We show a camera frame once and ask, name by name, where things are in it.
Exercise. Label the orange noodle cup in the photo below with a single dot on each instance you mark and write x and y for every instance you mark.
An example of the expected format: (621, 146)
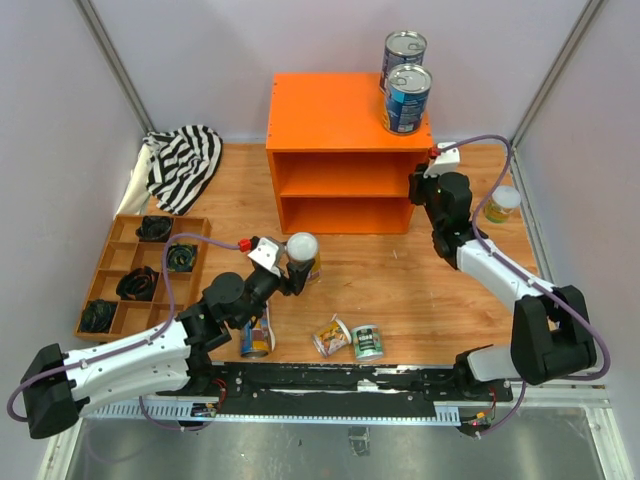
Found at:
(331, 337)

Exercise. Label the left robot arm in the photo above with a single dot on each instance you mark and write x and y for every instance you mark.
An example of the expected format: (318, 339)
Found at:
(58, 388)

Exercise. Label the white cloth under stripes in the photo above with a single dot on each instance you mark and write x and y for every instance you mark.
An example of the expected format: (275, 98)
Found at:
(136, 195)

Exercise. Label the white lid yellow jar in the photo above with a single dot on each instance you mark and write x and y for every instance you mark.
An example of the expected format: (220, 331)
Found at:
(502, 203)
(303, 246)

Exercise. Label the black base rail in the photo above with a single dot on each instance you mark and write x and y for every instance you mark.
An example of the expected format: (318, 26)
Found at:
(340, 391)

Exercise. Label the tall colourful can left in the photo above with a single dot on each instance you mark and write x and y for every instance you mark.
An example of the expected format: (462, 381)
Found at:
(258, 340)

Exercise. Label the dark blue food can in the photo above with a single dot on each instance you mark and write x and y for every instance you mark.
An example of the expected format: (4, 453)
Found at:
(401, 47)

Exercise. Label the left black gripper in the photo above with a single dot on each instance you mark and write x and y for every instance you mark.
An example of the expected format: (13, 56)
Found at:
(297, 276)

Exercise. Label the blue soup can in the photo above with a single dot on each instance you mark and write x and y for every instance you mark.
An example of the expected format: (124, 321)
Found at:
(406, 93)

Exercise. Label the wooden compartment tray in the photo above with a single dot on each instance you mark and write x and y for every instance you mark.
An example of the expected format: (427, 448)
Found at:
(147, 263)

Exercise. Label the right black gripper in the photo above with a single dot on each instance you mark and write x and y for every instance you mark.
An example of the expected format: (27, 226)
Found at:
(416, 181)

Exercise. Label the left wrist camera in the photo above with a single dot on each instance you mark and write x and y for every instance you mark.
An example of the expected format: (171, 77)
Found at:
(267, 255)

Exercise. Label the orange wooden shelf cabinet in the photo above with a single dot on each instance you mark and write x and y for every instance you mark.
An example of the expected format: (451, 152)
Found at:
(335, 168)

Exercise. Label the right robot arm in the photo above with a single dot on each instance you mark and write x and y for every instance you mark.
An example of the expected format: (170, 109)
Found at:
(550, 338)

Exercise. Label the black white striped cloth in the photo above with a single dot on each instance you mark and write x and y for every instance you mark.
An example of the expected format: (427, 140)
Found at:
(182, 164)

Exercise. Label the green white noodle cup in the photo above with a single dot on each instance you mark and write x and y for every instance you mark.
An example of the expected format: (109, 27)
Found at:
(367, 344)

